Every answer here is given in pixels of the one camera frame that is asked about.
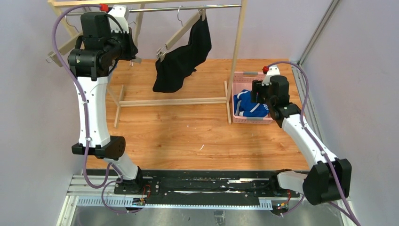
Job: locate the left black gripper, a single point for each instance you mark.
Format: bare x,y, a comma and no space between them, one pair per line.
130,45

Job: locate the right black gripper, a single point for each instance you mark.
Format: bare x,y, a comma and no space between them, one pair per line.
257,92

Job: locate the beige clip hanger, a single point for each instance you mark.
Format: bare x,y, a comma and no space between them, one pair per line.
137,60

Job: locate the blue underwear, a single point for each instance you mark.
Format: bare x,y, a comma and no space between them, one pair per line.
243,106

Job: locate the hanger holding black underwear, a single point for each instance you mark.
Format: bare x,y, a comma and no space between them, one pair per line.
201,14

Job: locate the black underwear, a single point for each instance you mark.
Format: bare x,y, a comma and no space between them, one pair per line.
182,62

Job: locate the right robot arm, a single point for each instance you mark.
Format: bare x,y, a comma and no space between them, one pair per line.
329,178

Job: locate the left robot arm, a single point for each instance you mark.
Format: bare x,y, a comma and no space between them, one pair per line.
106,40

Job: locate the empty hanger on rack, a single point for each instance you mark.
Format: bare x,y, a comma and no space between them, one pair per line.
66,46

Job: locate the pink plastic basket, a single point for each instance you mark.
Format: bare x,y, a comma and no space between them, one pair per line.
243,80

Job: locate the wooden clothes rack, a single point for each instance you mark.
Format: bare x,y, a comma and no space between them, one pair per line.
59,8

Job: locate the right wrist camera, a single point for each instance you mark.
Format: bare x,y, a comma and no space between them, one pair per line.
269,71

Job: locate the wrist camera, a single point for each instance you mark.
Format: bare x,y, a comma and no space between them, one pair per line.
269,71
120,13

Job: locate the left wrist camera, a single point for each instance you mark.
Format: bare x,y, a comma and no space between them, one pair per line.
120,13

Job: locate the aluminium frame post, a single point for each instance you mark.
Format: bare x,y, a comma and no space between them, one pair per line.
318,31

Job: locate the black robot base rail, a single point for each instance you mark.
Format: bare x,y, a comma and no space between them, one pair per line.
202,189

